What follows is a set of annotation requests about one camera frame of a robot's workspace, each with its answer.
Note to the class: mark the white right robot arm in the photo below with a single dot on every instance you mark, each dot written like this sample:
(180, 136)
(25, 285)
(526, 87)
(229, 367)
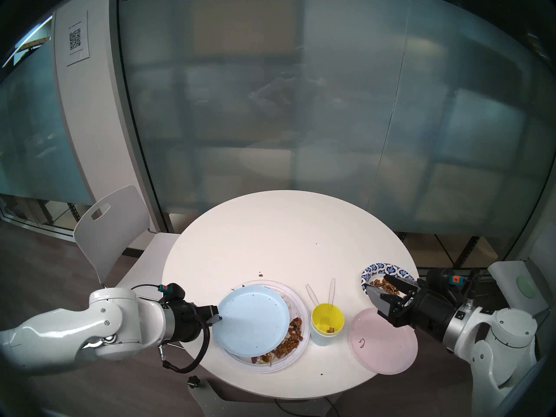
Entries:
(499, 342)

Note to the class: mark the QR code wall sign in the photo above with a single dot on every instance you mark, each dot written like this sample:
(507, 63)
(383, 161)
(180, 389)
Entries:
(78, 38)

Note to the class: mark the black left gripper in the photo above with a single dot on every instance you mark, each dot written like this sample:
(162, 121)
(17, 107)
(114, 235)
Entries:
(184, 320)

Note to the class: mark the brown food scraps heap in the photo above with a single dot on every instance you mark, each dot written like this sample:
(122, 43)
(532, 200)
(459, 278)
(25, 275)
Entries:
(291, 339)

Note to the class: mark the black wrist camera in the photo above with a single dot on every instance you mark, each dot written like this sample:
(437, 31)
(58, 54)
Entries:
(443, 279)
(171, 292)

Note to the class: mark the pink plate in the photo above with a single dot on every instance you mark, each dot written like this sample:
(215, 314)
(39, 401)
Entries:
(382, 351)

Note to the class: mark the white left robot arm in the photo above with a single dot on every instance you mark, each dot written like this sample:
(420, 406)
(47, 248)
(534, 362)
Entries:
(65, 329)

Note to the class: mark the white chair with green pad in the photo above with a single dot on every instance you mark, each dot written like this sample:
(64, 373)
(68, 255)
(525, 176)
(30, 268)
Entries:
(506, 275)

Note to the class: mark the green round seat pad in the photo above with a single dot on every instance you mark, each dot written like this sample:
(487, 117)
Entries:
(526, 286)

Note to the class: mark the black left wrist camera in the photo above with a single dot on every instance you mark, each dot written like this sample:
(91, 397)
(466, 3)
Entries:
(171, 292)

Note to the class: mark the light blue plastic cup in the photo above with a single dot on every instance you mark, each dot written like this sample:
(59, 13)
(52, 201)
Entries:
(323, 340)

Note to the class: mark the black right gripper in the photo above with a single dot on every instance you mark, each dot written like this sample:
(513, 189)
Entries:
(428, 314)

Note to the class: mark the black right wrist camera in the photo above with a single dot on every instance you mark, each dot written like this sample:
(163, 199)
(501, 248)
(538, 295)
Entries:
(443, 279)

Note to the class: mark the white table base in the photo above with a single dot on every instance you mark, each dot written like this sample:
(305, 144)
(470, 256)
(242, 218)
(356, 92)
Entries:
(213, 398)

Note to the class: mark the blue patterned paper bowl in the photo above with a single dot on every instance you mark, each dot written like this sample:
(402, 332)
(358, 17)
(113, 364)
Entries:
(382, 267)

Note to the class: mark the black knob on base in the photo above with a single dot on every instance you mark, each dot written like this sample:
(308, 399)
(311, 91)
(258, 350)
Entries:
(193, 381)

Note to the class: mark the yellow plastic cup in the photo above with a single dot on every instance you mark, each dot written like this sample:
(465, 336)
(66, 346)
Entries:
(328, 314)

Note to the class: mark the light blue plate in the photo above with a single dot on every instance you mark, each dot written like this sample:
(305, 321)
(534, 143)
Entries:
(252, 320)

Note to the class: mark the perforated metal shelf bracket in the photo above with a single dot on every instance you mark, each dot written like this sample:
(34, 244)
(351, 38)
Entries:
(465, 251)

